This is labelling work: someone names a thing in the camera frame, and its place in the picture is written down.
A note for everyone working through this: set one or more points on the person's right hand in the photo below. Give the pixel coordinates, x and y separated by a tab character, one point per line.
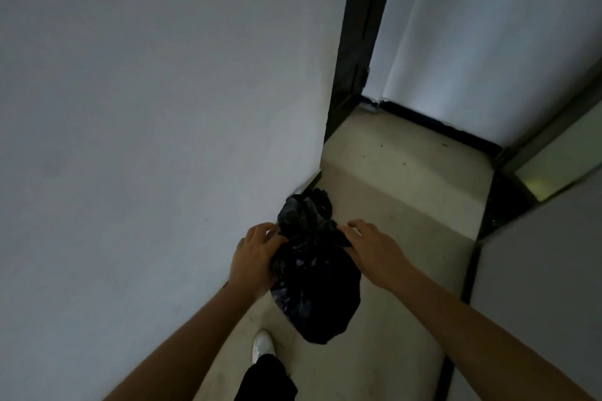
381	257

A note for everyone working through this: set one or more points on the person's left hand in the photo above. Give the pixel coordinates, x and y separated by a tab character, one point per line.
251	264

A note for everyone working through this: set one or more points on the black bin liner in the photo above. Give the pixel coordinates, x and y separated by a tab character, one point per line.
320	292

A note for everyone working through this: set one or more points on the black plastic garbage bag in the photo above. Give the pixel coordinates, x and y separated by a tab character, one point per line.
322	201

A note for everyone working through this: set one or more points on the person's left forearm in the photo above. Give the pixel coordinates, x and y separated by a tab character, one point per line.
188	349

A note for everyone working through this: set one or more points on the person's right forearm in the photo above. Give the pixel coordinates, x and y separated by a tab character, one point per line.
479	339

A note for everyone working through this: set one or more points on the white lace-up shoe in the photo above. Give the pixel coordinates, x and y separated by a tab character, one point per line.
263	344

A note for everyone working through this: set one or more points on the black baseboard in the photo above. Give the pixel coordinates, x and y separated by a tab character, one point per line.
442	128
312	180
505	208

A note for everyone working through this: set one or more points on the black trousers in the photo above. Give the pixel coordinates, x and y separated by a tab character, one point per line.
265	379

